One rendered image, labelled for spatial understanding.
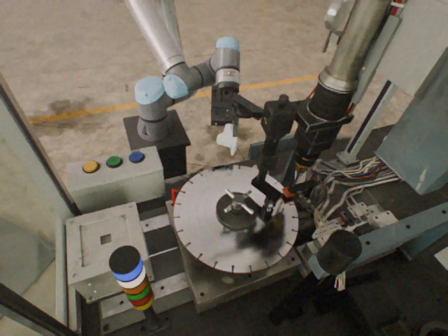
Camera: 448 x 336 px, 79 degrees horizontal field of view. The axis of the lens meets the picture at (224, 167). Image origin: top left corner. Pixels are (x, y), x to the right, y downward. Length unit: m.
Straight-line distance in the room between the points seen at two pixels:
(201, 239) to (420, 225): 0.51
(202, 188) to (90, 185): 0.34
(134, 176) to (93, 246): 0.24
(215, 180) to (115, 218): 0.29
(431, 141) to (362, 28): 0.20
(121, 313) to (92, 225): 0.24
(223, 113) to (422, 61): 0.50
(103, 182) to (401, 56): 0.78
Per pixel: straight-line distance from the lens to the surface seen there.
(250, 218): 0.72
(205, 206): 0.74
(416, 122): 0.54
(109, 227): 0.80
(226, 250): 0.68
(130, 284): 0.49
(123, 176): 0.90
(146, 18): 0.96
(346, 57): 0.53
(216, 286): 0.75
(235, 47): 0.91
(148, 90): 1.10
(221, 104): 0.82
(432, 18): 0.50
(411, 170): 0.56
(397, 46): 0.53
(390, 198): 1.25
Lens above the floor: 1.56
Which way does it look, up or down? 48 degrees down
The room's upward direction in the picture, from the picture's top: 7 degrees clockwise
